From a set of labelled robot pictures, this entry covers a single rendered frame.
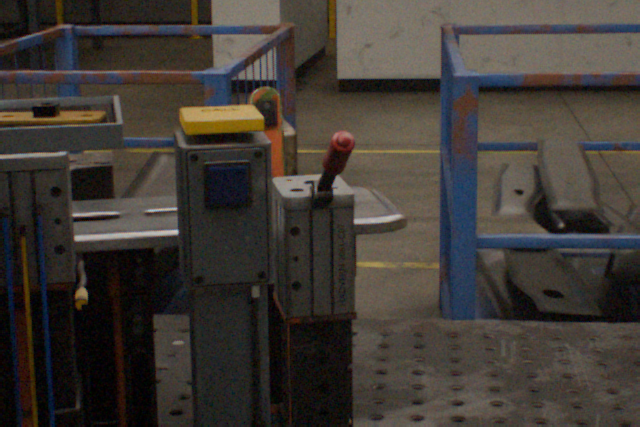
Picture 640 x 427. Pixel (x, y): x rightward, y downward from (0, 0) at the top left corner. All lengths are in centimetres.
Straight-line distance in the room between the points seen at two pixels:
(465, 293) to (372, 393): 131
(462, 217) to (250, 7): 620
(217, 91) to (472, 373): 138
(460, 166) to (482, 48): 610
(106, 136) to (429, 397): 81
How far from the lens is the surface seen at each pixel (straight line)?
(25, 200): 107
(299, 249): 110
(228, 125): 91
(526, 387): 162
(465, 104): 277
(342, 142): 97
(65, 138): 87
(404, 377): 164
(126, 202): 135
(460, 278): 286
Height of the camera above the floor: 131
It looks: 13 degrees down
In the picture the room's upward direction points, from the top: 1 degrees counter-clockwise
